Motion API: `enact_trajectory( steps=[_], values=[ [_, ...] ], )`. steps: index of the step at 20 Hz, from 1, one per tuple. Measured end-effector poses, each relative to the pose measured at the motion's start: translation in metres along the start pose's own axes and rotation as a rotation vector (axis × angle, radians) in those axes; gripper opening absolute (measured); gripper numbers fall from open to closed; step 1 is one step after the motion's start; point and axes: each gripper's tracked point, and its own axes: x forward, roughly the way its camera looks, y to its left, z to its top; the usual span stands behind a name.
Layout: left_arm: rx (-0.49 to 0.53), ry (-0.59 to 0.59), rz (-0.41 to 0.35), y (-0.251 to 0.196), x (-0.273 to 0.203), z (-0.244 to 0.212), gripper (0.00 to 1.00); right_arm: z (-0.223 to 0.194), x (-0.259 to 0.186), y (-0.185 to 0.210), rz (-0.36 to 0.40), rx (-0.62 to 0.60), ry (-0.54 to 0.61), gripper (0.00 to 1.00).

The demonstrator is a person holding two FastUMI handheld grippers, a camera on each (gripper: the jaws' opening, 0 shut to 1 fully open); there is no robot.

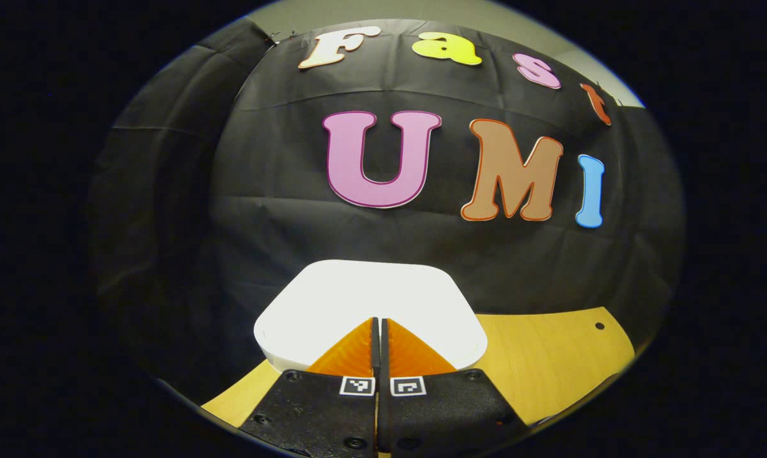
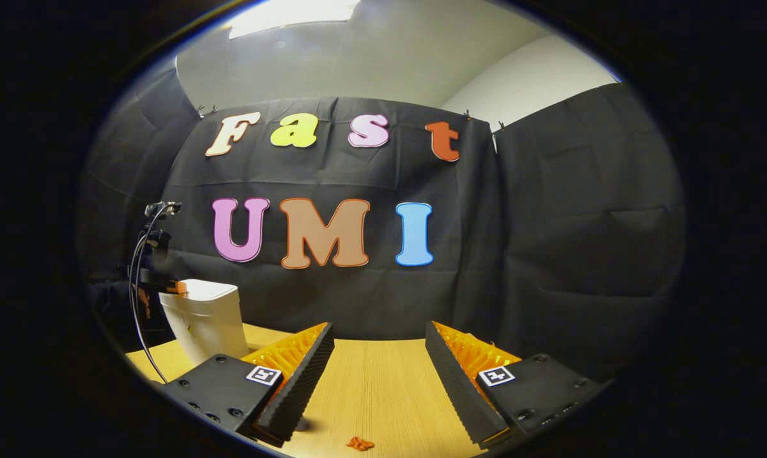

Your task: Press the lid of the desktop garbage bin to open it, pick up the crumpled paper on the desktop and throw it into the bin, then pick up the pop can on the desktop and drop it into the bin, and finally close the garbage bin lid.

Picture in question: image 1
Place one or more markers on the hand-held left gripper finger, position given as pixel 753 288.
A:
pixel 375 362
pixel 384 362

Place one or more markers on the white desktop garbage bin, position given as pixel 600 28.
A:
pixel 370 292

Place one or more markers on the wooden desktop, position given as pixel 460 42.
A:
pixel 548 362

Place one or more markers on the black backdrop cloth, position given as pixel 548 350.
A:
pixel 281 216

